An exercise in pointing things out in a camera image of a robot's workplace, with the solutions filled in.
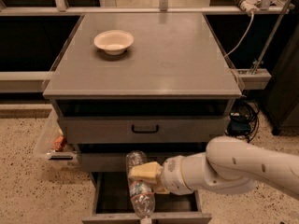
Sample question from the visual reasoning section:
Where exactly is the clear plastic storage bin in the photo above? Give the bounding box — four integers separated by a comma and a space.
34, 110, 78, 169

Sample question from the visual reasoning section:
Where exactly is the grey open bottom drawer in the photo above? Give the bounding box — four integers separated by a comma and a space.
82, 172, 212, 224

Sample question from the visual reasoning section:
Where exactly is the clear plastic water bottle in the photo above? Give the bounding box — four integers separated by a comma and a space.
126, 151, 155, 224

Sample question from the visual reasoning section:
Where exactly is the white paper bowl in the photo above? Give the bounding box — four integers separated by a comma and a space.
93, 30, 134, 55

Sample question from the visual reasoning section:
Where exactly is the grey top drawer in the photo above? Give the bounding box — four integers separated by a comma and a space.
59, 117, 229, 144

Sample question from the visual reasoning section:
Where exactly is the white power strip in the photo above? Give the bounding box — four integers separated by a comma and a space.
234, 0, 261, 16

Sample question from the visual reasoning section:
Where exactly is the blue box with black cables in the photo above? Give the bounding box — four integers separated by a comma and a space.
225, 100, 260, 143

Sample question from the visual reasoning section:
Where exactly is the grey middle drawer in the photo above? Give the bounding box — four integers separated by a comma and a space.
78, 152, 192, 173

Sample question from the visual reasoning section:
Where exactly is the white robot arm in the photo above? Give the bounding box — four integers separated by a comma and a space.
128, 136, 299, 200

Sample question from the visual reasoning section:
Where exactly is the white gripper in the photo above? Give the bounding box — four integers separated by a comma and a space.
128, 156, 192, 195

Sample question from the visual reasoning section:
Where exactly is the red item in bin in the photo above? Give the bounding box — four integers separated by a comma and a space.
53, 136, 67, 152

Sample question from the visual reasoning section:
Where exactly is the white power cable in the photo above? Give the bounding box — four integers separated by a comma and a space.
223, 11, 256, 60

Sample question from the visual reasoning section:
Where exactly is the grey drawer cabinet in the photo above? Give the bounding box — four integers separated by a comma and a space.
42, 12, 243, 224

